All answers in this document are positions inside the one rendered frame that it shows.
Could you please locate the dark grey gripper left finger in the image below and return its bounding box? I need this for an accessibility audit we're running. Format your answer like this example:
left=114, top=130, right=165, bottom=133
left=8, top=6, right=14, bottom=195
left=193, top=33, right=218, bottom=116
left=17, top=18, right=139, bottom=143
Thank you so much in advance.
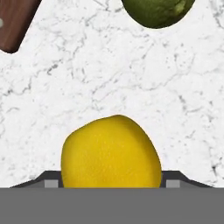
left=10, top=170, right=65, bottom=189

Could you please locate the green lime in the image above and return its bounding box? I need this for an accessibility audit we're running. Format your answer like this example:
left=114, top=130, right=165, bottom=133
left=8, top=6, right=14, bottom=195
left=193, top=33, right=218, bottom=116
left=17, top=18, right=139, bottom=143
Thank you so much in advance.
left=121, top=0, right=196, bottom=30

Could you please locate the yellow lemon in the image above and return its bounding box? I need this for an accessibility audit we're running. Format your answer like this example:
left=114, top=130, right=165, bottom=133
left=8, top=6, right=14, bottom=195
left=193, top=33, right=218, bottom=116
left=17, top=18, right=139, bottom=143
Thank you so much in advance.
left=60, top=114, right=163, bottom=189

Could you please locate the brown wooden spatula handle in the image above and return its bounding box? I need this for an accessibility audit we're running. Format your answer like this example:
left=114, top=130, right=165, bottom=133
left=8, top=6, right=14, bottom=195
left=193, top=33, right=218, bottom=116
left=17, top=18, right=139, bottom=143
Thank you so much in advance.
left=0, top=0, right=42, bottom=54

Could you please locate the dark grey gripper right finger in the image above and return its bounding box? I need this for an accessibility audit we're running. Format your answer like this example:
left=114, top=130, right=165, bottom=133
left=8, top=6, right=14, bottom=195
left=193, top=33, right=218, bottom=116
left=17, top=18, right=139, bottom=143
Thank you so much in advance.
left=160, top=170, right=214, bottom=189

